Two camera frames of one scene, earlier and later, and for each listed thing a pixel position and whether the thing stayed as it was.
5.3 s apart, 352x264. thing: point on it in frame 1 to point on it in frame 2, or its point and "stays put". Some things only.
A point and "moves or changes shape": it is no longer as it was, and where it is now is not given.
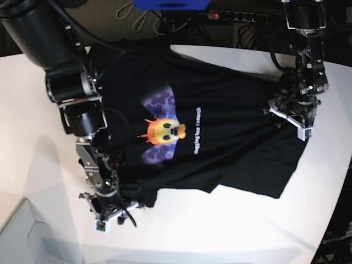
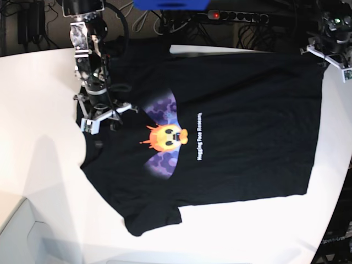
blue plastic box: [171, 5] stays put
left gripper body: [299, 105] to [337, 50]
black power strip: [213, 14] stays put
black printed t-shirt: [186, 122] moves or changes shape
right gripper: [107, 203] to [95, 105]
